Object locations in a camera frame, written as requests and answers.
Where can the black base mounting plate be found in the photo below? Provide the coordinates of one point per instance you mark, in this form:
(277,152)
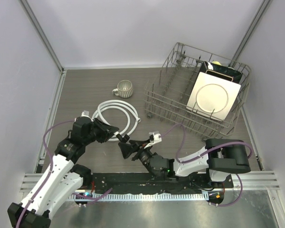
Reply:
(144,183)

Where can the black T-shaped hose connector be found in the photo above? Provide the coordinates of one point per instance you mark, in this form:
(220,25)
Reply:
(123,139)

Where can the black square plate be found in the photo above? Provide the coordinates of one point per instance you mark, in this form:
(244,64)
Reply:
(223,72)

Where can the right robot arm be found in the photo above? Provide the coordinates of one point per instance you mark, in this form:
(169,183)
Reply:
(221,157)

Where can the yellow-green cup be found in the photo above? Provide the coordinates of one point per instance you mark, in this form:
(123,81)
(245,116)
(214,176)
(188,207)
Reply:
(216,62)

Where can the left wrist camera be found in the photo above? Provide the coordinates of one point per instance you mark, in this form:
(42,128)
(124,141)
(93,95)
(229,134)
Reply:
(85,114)

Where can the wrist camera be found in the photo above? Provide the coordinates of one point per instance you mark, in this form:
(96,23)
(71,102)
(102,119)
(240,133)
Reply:
(85,114)
(155,137)

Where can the grey wire dish rack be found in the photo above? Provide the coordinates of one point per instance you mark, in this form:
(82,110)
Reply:
(168,94)

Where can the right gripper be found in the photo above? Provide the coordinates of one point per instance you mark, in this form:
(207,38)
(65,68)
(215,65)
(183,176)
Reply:
(128,149)

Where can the white slotted cable duct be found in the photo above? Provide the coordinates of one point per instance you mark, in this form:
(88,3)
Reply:
(155,197)

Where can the white square plate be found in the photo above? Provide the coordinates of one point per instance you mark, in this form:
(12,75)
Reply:
(212,97)

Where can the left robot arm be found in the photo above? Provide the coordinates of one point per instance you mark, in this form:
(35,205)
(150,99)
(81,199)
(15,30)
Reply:
(62,177)

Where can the striped ceramic mug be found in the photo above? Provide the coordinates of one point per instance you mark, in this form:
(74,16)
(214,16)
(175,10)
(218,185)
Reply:
(124,89)

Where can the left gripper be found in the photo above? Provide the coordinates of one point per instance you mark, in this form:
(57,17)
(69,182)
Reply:
(106,130)

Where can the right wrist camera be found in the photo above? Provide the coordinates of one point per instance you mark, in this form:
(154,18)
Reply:
(155,137)

